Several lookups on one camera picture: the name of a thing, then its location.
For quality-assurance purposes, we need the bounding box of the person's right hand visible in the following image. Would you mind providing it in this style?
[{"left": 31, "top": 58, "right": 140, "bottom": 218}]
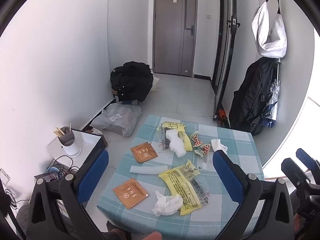
[{"left": 293, "top": 214, "right": 307, "bottom": 238}]

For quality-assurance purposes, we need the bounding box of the black jacket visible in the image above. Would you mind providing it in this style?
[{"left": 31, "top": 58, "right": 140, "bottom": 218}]
[{"left": 110, "top": 61, "right": 154, "bottom": 103}]

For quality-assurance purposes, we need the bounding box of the white foam tube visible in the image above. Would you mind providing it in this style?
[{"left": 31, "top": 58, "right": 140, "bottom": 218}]
[{"left": 129, "top": 164, "right": 168, "bottom": 176}]

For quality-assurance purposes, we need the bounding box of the grey small box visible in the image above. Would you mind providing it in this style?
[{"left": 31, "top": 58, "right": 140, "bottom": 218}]
[{"left": 34, "top": 173, "right": 54, "bottom": 184}]

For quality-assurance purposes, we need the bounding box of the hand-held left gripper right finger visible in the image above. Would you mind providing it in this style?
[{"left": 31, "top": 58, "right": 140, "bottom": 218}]
[{"left": 212, "top": 150, "right": 295, "bottom": 240}]

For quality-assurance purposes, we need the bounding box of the blue checked tablecloth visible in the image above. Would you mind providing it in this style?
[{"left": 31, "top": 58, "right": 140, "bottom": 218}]
[{"left": 97, "top": 114, "right": 264, "bottom": 240}]

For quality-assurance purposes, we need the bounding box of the red checkered paper wrapper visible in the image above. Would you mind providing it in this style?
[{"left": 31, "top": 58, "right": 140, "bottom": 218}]
[
  {"left": 194, "top": 144, "right": 212, "bottom": 157},
  {"left": 190, "top": 131, "right": 200, "bottom": 148}
]

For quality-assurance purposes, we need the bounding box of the black backpack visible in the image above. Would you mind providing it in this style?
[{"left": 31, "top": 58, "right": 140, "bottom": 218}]
[{"left": 229, "top": 57, "right": 278, "bottom": 136}]

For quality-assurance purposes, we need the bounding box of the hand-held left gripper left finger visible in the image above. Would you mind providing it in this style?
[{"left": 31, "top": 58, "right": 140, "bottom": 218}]
[{"left": 26, "top": 149, "right": 110, "bottom": 240}]

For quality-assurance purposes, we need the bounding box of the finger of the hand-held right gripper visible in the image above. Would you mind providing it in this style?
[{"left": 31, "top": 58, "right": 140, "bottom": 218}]
[
  {"left": 281, "top": 157, "right": 314, "bottom": 193},
  {"left": 296, "top": 148, "right": 320, "bottom": 174}
]

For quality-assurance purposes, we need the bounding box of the bundle of wooden chopsticks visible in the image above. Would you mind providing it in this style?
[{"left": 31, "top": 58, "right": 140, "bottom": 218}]
[{"left": 53, "top": 123, "right": 72, "bottom": 138}]

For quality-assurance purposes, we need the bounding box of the grey plastic parcel bag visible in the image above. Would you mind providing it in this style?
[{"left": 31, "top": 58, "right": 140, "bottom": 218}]
[{"left": 90, "top": 102, "right": 142, "bottom": 137}]

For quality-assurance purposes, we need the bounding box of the grey white utensil holder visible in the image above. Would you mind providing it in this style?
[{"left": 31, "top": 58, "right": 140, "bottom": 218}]
[{"left": 58, "top": 126, "right": 82, "bottom": 158}]

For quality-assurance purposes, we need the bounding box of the brown paper packet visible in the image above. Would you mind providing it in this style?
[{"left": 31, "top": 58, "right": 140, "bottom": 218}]
[
  {"left": 130, "top": 142, "right": 159, "bottom": 164},
  {"left": 112, "top": 178, "right": 148, "bottom": 210}
]

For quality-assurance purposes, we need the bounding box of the black framed glass door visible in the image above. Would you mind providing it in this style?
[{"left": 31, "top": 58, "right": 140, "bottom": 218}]
[{"left": 210, "top": 0, "right": 242, "bottom": 123}]

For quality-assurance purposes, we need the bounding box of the grey door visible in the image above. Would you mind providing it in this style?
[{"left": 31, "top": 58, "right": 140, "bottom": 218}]
[{"left": 153, "top": 0, "right": 198, "bottom": 78}]

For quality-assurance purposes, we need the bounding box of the metal coat rack pole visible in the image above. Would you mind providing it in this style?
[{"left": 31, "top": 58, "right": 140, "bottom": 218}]
[{"left": 271, "top": 57, "right": 282, "bottom": 80}]

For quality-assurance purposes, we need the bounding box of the white foam piece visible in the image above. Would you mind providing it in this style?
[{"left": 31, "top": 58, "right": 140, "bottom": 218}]
[{"left": 166, "top": 129, "right": 188, "bottom": 158}]

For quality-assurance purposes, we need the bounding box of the silver folded umbrella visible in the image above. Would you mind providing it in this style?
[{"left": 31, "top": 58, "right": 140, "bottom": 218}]
[{"left": 261, "top": 79, "right": 281, "bottom": 128}]

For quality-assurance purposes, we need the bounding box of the white tissue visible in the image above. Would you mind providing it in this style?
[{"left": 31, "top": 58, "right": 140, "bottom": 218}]
[
  {"left": 210, "top": 138, "right": 228, "bottom": 155},
  {"left": 152, "top": 191, "right": 183, "bottom": 217}
]

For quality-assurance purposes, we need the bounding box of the yellow printed plastic bag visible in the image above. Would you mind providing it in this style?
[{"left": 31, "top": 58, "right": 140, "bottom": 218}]
[{"left": 158, "top": 159, "right": 209, "bottom": 216}]

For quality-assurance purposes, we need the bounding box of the blue bowl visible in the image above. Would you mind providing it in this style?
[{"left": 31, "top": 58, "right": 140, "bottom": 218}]
[{"left": 45, "top": 164, "right": 62, "bottom": 180}]

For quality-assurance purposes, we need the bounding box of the white hanging bag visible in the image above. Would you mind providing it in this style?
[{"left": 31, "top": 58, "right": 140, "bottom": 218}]
[{"left": 251, "top": 1, "right": 287, "bottom": 58}]

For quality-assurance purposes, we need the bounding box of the orange black tool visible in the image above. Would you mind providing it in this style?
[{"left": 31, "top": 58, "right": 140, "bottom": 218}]
[{"left": 216, "top": 109, "right": 229, "bottom": 123}]

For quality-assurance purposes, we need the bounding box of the black cable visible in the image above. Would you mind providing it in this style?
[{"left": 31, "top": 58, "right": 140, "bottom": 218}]
[{"left": 47, "top": 155, "right": 80, "bottom": 180}]

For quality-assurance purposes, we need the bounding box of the yellow bag with clear window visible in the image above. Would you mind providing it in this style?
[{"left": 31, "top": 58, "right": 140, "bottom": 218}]
[{"left": 156, "top": 121, "right": 193, "bottom": 153}]

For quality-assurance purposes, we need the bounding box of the small clear plastic wrapper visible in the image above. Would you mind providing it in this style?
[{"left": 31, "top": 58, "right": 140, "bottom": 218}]
[{"left": 199, "top": 155, "right": 213, "bottom": 169}]

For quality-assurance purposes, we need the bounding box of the white side cabinet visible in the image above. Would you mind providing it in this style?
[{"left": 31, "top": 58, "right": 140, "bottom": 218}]
[{"left": 47, "top": 129, "right": 108, "bottom": 170}]

